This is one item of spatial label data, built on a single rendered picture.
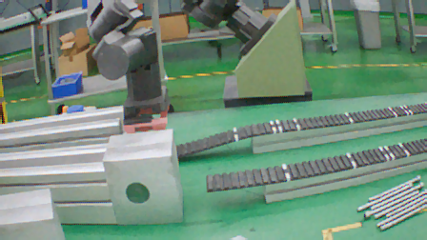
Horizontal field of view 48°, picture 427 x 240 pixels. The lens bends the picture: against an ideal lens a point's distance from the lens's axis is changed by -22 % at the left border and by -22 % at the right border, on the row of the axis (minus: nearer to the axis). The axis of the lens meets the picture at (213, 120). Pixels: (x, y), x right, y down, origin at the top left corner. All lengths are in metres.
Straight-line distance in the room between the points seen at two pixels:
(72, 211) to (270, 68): 0.63
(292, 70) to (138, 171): 0.59
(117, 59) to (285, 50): 0.49
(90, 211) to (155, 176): 0.11
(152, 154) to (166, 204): 0.07
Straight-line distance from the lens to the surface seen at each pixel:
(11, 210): 0.61
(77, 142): 0.92
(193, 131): 1.07
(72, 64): 5.87
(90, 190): 0.73
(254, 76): 1.24
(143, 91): 0.90
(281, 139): 0.94
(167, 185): 0.72
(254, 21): 1.30
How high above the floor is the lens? 1.12
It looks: 17 degrees down
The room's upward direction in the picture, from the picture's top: 7 degrees counter-clockwise
